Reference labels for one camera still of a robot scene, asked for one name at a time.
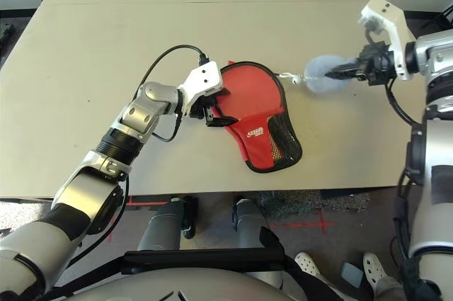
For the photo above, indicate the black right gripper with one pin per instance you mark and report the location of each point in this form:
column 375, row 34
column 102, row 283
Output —
column 375, row 63

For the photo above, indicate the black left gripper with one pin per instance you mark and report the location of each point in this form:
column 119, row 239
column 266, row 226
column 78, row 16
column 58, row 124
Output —
column 200, row 109

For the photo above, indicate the grey fluffy pom-pom zipper pull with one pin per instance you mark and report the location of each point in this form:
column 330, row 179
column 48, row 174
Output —
column 318, row 74

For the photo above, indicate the red black paddle case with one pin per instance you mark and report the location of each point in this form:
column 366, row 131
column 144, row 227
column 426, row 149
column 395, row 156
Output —
column 258, row 152

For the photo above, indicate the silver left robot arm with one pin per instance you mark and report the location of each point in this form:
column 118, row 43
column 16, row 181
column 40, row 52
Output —
column 81, row 187

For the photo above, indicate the grey robot right leg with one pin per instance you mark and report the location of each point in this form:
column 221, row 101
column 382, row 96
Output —
column 249, row 226

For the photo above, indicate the grey robot leg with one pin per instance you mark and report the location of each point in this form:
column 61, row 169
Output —
column 159, row 226
column 249, row 226

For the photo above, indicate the red floor tape lines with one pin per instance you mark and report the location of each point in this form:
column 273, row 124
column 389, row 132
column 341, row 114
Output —
column 141, row 203

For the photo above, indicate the grey robot left leg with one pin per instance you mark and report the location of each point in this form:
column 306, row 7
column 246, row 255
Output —
column 159, row 226

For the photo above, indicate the black harness bar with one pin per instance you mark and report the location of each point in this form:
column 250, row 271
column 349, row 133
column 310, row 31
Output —
column 201, row 260

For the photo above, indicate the red floor tape cross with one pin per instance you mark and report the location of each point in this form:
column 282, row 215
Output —
column 322, row 225

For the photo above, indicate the white perforated shoe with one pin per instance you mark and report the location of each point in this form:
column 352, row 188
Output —
column 307, row 263
column 375, row 269

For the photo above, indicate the grey robot torso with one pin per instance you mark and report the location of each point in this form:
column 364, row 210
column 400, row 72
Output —
column 170, row 288

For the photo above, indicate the grey-blue floor pedal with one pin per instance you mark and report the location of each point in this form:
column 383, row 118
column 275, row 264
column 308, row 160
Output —
column 352, row 275

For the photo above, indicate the bystander grey trouser leg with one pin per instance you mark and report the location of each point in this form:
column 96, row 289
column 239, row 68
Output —
column 387, row 290

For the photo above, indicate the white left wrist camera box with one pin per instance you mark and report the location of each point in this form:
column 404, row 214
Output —
column 203, row 78

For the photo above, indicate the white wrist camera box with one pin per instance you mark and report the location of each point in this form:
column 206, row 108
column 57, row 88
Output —
column 382, row 8
column 203, row 78

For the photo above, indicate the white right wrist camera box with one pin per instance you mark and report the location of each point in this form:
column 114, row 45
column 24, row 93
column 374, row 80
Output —
column 382, row 8

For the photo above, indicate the black camera tripod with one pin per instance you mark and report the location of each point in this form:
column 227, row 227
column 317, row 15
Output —
column 446, row 17

